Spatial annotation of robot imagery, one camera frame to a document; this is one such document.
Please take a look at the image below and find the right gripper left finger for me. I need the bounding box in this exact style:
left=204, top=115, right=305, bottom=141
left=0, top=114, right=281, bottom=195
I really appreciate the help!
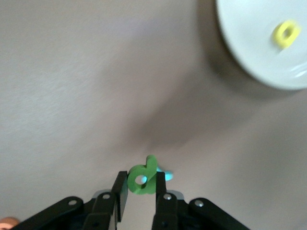
left=18, top=170, right=129, bottom=230

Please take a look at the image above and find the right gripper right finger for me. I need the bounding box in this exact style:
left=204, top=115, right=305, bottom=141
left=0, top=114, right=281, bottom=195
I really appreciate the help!
left=151, top=172, right=250, bottom=230

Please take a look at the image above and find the teal foam letter y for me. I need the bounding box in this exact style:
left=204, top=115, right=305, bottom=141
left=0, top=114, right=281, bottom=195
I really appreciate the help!
left=141, top=166, right=174, bottom=185

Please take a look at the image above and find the green foam letter p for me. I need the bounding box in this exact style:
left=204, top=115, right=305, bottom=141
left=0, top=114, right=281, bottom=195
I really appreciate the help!
left=127, top=155, right=159, bottom=195

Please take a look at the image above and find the yellow letter d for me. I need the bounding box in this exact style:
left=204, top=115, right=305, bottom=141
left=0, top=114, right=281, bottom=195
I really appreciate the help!
left=272, top=20, right=302, bottom=49

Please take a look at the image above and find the pink foam letter f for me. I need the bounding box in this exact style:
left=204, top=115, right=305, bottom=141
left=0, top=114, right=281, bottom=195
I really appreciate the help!
left=0, top=216, right=20, bottom=230

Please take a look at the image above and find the brown table cover sheet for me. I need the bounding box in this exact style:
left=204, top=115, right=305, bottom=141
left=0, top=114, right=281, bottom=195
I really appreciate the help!
left=0, top=0, right=307, bottom=230

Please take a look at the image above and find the beige round plate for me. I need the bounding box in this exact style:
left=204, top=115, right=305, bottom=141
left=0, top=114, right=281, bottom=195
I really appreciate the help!
left=214, top=0, right=307, bottom=91

